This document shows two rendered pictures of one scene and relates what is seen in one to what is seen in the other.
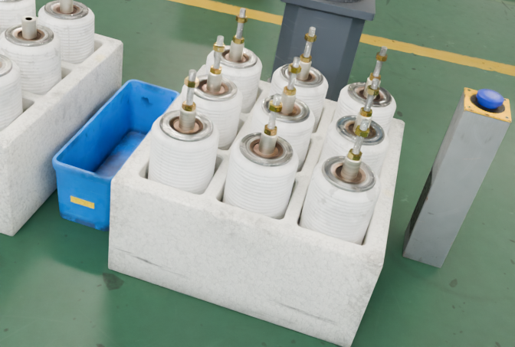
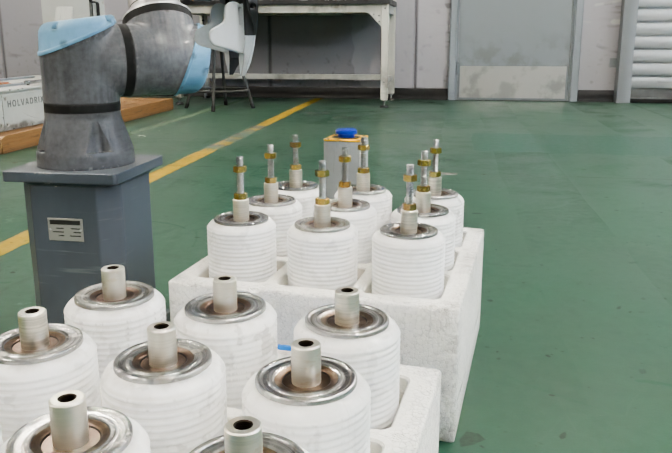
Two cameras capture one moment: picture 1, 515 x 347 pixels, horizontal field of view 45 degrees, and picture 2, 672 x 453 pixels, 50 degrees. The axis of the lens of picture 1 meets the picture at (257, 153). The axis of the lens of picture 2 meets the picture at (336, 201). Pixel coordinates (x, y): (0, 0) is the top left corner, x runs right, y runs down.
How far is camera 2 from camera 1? 1.27 m
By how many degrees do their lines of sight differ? 77
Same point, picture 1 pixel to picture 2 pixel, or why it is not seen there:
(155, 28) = not seen: outside the picture
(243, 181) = (451, 235)
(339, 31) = (145, 193)
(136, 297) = (484, 422)
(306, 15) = (126, 191)
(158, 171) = (437, 282)
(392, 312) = not seen: hidden behind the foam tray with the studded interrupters
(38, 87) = not seen: hidden behind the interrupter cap
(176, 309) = (486, 399)
